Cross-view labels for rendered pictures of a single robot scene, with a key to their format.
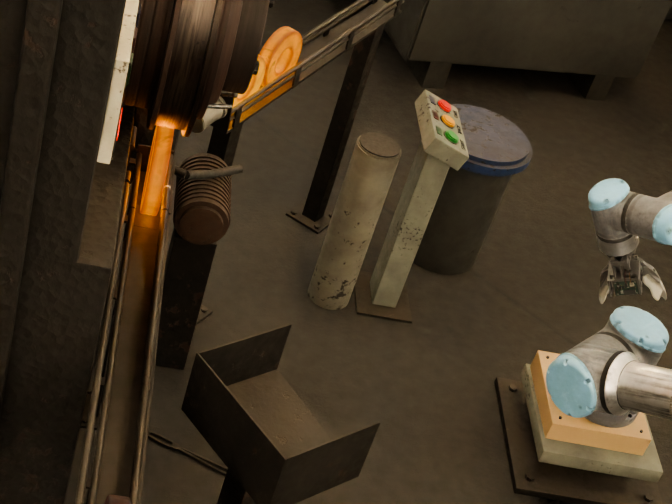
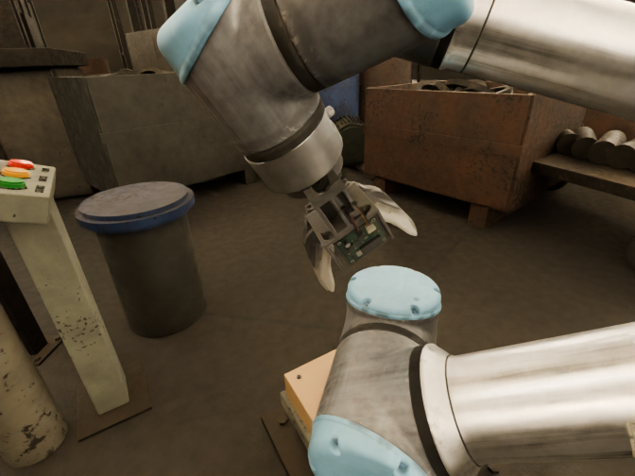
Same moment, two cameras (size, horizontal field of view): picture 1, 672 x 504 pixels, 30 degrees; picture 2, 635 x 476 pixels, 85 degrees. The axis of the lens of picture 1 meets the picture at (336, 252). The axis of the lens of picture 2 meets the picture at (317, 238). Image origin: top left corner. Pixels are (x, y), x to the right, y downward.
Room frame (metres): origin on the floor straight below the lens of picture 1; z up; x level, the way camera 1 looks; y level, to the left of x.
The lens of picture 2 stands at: (2.10, -0.51, 0.77)
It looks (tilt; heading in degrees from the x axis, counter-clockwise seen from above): 27 degrees down; 343
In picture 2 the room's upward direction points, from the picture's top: 2 degrees counter-clockwise
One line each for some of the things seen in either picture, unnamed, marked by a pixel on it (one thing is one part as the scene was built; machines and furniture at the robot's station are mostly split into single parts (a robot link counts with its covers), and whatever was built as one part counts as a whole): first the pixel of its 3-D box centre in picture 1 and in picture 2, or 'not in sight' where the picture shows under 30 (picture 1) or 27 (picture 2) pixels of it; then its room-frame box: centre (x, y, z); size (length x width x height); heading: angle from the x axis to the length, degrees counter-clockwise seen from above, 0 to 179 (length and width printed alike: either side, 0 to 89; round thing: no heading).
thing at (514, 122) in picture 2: not in sight; (463, 140); (3.80, -1.94, 0.33); 0.93 x 0.73 x 0.66; 21
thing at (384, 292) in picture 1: (413, 211); (72, 302); (2.86, -0.16, 0.31); 0.24 x 0.16 x 0.62; 14
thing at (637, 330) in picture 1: (627, 348); (389, 325); (2.50, -0.75, 0.37); 0.17 x 0.15 x 0.18; 146
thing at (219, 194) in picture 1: (186, 265); not in sight; (2.38, 0.33, 0.27); 0.22 x 0.13 x 0.53; 14
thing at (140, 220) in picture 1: (147, 201); not in sight; (2.04, 0.39, 0.66); 0.19 x 0.07 x 0.01; 14
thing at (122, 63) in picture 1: (120, 69); not in sight; (1.67, 0.40, 1.15); 0.26 x 0.02 x 0.18; 14
